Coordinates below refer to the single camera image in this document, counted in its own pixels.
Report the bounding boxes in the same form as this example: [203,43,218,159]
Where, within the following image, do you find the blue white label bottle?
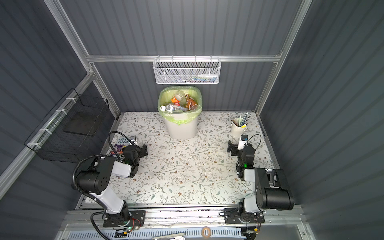
[160,104,189,113]

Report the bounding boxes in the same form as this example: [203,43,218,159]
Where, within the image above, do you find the orange label bottle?
[171,96,180,106]

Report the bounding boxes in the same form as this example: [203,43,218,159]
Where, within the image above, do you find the brown label bottle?
[186,94,198,111]

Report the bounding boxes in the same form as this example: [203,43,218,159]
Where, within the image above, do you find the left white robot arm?
[72,145,148,221]

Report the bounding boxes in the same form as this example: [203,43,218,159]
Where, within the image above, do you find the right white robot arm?
[227,141,295,219]

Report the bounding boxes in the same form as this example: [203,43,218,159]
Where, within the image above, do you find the white trash bin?
[163,113,198,140]

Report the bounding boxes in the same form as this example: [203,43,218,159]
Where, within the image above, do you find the green bin liner bag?
[158,86,203,125]

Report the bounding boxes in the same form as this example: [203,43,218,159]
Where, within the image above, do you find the colourful paperback book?
[114,136,137,155]

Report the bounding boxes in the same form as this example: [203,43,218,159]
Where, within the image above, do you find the white pen cup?
[231,117,247,138]

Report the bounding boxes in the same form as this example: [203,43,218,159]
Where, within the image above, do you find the tape roll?
[201,227,212,240]

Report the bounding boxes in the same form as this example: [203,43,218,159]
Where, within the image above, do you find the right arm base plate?
[223,208,265,225]

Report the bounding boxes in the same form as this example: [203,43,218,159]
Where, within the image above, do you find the black wire side basket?
[24,92,110,163]

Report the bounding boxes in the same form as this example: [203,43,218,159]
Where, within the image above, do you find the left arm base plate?
[103,211,146,228]

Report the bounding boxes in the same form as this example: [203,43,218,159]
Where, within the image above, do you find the white wire wall basket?
[153,59,222,85]

